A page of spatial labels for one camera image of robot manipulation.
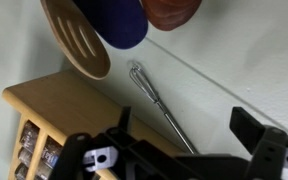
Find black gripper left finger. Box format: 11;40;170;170
48;106;142;180

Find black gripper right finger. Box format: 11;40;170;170
229;106;288;180

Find metal wire whisk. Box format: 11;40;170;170
128;61;199;155

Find glass spice jar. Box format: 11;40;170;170
17;148;35;169
40;136;64;168
19;120;41;153
34;161;54;180
13;162;29;180

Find wooden slotted spatula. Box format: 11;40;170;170
39;0;112;81

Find short wooden wall spice rack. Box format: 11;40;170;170
2;69;198;180

